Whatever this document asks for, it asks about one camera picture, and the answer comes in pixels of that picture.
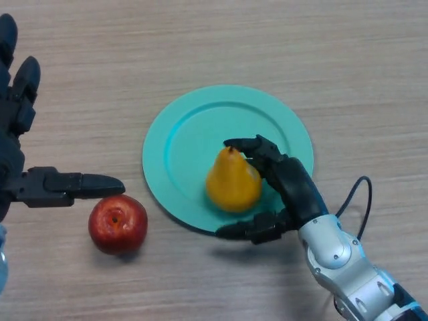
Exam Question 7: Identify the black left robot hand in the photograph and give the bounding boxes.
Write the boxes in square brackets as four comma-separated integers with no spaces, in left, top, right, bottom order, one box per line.
[0,13,126,221]

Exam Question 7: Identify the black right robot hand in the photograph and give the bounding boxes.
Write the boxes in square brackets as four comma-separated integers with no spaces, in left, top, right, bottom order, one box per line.
[215,134,330,245]

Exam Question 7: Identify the yellow pear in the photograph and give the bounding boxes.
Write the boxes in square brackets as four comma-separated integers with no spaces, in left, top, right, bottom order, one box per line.
[205,146,263,213]

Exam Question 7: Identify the green round plate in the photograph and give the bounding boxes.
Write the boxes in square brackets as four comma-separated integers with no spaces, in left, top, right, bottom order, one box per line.
[142,84,314,235]

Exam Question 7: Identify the red apple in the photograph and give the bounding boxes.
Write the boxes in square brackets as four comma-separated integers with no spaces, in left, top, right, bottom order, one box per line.
[88,195,148,255]

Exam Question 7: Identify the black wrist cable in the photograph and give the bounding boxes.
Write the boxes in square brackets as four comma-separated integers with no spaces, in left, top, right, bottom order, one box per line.
[335,176,373,241]

